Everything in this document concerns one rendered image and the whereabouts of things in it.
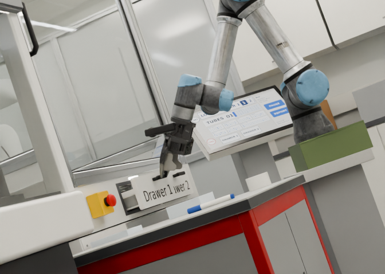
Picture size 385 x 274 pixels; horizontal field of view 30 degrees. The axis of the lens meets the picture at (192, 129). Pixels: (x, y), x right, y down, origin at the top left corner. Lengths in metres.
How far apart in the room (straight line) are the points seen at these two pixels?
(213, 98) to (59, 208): 0.96
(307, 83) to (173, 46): 1.89
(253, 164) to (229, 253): 1.74
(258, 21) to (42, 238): 1.27
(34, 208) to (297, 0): 4.44
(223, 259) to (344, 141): 0.96
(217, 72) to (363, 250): 0.80
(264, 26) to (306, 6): 3.26
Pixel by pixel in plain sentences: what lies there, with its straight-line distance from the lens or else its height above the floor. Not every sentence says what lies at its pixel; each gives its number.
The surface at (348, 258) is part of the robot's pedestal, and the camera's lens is 2.57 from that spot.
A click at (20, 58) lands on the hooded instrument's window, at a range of 1.73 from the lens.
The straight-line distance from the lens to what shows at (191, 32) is 4.22.
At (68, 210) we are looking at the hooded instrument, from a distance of 1.64.
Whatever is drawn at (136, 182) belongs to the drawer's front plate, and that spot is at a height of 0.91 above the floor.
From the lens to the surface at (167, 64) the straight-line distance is 4.25.
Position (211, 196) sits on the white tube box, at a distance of 2.16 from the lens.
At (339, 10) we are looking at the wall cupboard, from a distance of 5.71.
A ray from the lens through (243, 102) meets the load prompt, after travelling 3.52.
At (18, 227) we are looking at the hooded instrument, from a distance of 1.48.
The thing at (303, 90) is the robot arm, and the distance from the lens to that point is 2.45.
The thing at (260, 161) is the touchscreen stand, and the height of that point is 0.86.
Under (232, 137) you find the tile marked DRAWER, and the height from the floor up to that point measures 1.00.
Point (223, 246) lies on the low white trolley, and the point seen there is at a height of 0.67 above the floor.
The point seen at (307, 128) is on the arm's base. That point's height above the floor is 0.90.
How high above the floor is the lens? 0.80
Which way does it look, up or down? 5 degrees up
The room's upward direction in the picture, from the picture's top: 19 degrees counter-clockwise
